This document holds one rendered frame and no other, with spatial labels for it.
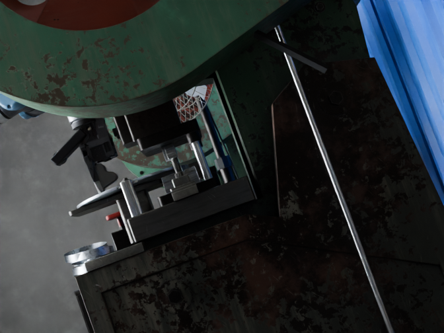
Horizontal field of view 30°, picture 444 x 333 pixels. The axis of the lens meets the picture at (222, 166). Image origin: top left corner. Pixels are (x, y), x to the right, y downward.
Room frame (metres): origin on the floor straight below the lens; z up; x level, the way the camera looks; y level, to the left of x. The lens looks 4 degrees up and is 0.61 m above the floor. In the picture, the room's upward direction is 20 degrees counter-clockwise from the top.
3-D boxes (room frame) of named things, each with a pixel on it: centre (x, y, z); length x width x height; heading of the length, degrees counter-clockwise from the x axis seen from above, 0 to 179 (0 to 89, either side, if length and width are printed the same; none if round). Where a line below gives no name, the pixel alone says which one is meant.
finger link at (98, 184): (2.15, 0.30, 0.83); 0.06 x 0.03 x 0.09; 91
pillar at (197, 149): (2.08, 0.04, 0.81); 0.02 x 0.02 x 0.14
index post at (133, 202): (1.98, 0.23, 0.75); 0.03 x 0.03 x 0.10; 1
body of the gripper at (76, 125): (2.16, 0.29, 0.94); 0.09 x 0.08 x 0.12; 91
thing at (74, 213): (2.16, 0.28, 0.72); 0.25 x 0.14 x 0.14; 91
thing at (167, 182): (2.16, 0.11, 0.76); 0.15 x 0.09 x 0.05; 1
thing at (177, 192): (1.99, 0.10, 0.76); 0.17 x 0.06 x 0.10; 1
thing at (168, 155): (2.16, 0.12, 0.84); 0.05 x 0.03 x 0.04; 1
